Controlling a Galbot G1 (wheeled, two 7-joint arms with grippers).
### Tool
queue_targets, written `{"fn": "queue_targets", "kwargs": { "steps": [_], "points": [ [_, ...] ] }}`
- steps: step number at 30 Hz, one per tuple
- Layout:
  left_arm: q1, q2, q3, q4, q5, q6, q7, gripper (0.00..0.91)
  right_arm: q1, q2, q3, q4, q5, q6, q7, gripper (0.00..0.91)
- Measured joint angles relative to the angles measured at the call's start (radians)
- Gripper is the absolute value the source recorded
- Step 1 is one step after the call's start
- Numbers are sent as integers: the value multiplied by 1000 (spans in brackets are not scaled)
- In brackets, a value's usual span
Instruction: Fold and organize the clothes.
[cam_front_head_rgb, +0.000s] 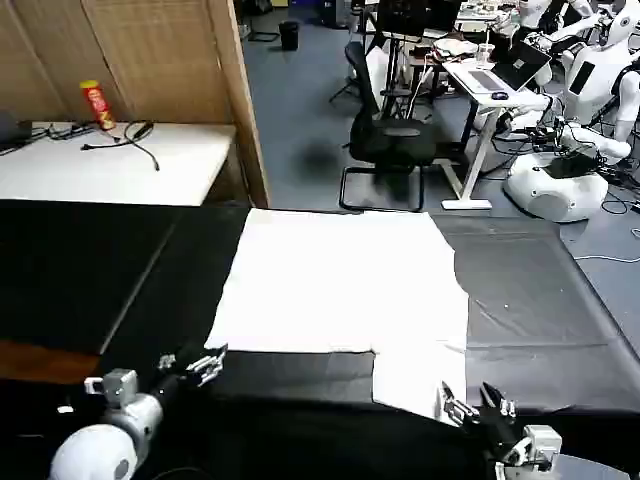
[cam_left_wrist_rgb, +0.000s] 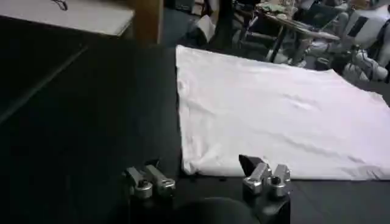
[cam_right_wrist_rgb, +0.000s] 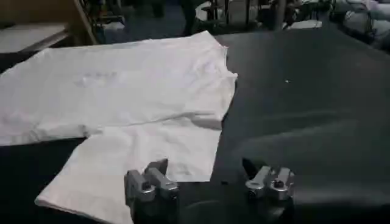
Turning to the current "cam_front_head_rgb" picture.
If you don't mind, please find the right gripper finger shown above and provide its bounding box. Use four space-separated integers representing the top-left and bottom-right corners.
480 381 519 421
439 380 481 428

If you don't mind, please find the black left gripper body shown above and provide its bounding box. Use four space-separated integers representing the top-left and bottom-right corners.
149 371 199 409

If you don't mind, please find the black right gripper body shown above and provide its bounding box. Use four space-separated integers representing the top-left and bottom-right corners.
462 406 527 464

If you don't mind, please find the black table cover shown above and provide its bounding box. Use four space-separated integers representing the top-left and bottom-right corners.
0 198 640 480

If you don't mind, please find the white shirt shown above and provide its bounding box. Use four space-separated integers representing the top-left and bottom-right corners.
203 208 470 421

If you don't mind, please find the white side table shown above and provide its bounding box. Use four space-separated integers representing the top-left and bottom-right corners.
0 121 237 207

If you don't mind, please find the white standing desk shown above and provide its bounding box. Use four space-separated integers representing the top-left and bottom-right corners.
439 58 551 211

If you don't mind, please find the red chip can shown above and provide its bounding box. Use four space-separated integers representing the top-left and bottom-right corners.
79 80 117 132

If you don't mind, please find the black office chair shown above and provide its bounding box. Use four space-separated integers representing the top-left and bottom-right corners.
339 40 439 214

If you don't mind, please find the wooden partition panel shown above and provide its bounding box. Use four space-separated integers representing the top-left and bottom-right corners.
0 0 272 209

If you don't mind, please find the black waste bin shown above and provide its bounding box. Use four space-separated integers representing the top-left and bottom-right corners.
278 20 301 52

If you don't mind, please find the black open laptop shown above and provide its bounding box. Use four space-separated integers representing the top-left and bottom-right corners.
467 40 553 94

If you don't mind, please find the black monitor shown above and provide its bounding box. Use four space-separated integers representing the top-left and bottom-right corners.
374 0 464 39

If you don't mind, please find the white floor cable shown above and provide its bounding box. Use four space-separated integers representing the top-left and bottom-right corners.
573 253 640 265

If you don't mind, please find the black cable with plug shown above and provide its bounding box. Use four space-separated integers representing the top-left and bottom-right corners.
81 119 161 172

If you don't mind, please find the black power adapter cable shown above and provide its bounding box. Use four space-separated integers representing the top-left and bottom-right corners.
32 122 97 142

